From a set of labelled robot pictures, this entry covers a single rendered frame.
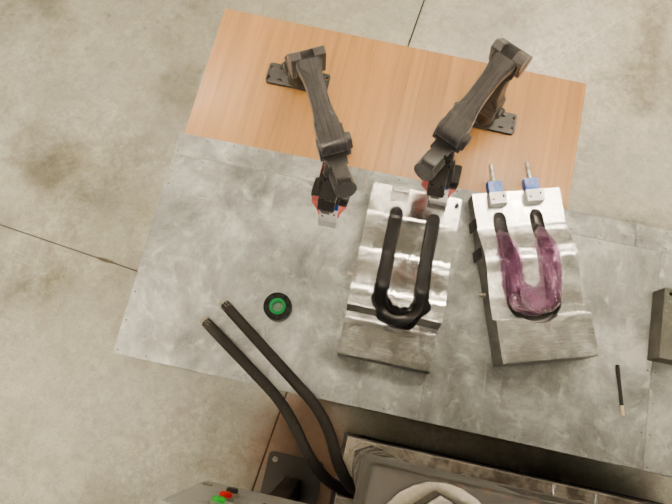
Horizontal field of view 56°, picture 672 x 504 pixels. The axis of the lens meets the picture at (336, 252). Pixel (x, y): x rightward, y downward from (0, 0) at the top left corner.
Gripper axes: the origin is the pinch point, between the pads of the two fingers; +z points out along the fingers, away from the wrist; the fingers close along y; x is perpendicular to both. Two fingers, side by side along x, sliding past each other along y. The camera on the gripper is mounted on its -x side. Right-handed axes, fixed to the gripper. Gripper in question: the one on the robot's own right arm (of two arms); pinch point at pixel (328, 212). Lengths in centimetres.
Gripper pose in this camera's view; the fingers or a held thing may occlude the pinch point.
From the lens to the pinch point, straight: 175.9
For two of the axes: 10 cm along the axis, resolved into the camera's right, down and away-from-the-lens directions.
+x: 1.8, -7.2, 6.7
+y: 9.8, 2.0, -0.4
